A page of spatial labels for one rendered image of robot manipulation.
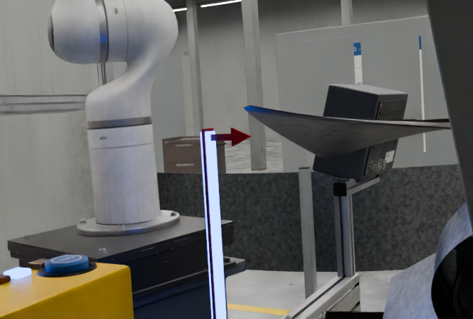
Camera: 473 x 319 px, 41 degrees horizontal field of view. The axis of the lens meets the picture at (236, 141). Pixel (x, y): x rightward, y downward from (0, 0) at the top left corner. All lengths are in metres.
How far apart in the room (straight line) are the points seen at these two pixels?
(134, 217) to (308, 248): 1.44
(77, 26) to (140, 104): 0.17
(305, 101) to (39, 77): 4.91
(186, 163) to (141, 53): 6.42
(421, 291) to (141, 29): 0.68
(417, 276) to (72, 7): 0.73
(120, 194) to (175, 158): 6.50
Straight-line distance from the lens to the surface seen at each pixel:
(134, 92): 1.13
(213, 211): 0.80
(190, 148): 7.51
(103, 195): 1.14
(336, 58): 7.05
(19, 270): 0.62
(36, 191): 2.56
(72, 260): 0.62
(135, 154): 1.13
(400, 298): 0.73
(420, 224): 2.56
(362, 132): 0.75
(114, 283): 0.60
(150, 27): 1.14
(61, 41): 1.13
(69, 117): 2.69
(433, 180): 2.55
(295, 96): 7.22
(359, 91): 1.32
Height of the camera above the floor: 1.21
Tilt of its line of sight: 3 degrees down
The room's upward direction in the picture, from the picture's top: 3 degrees counter-clockwise
